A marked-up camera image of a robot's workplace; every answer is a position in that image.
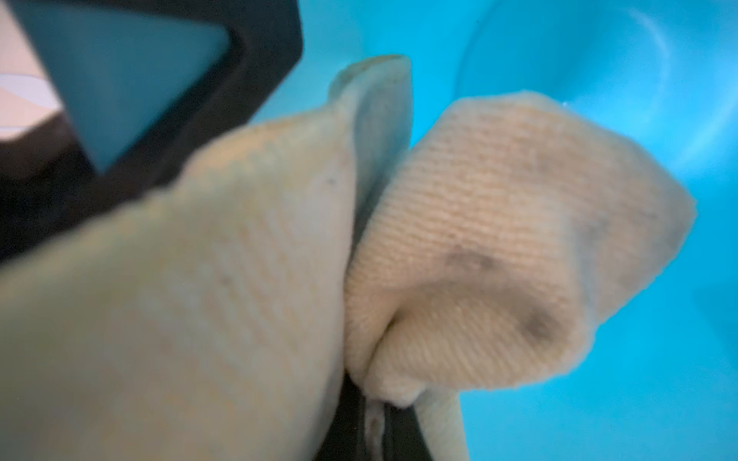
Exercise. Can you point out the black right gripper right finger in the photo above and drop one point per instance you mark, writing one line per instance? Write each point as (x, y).
(403, 439)

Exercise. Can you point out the beige cleaning cloth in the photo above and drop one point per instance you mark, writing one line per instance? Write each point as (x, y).
(216, 318)

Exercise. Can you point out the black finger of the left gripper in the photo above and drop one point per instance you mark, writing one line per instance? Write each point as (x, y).
(142, 84)

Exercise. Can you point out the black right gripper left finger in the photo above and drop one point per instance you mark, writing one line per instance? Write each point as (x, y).
(345, 440)

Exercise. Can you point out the blue plastic bucket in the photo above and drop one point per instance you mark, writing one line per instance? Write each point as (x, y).
(660, 380)

